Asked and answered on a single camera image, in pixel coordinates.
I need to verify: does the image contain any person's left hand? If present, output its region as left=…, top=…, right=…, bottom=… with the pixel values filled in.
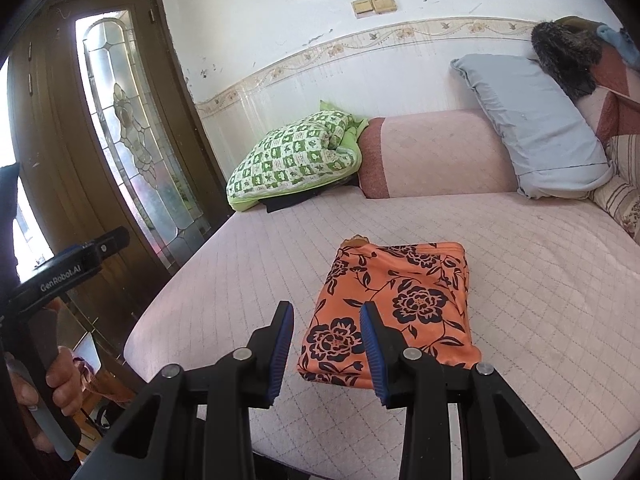
left=9, top=346, right=85, bottom=453

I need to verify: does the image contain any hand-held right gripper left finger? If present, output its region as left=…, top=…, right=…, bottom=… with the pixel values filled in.
left=70, top=301, right=296, bottom=480

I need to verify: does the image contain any dark cloth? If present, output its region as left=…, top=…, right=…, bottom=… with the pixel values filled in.
left=260, top=179, right=360, bottom=214

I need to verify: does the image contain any light blue pillow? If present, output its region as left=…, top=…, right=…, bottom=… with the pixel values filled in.
left=450, top=53, right=615, bottom=200

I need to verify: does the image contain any dark fur garment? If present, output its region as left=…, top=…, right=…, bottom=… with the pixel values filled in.
left=530, top=16, right=604, bottom=101

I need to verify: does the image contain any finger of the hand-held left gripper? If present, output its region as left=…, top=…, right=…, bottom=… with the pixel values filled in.
left=92, top=226, right=132, bottom=264

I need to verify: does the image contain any green patterned pillow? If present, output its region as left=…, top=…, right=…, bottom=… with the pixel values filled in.
left=226, top=100, right=369, bottom=212

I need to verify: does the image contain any pink quilted bed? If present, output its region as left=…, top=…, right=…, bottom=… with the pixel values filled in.
left=122, top=191, right=640, bottom=472

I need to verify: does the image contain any striped floral cushion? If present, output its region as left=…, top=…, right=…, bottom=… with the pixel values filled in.
left=590, top=134, right=640, bottom=247

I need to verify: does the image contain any orange floral blouse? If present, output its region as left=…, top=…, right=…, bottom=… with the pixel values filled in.
left=296, top=235, right=484, bottom=392

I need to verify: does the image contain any blue cloth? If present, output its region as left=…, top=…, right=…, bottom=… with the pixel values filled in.
left=595, top=23, right=640, bottom=69

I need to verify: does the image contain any pink bolster cushion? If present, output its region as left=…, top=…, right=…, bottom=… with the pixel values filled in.
left=357, top=108, right=519, bottom=200

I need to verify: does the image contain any wooden door with stained glass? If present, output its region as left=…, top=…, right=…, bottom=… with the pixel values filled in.
left=6, top=0, right=235, bottom=361

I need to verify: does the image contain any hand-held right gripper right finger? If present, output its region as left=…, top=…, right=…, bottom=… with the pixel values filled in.
left=359, top=301, right=583, bottom=480

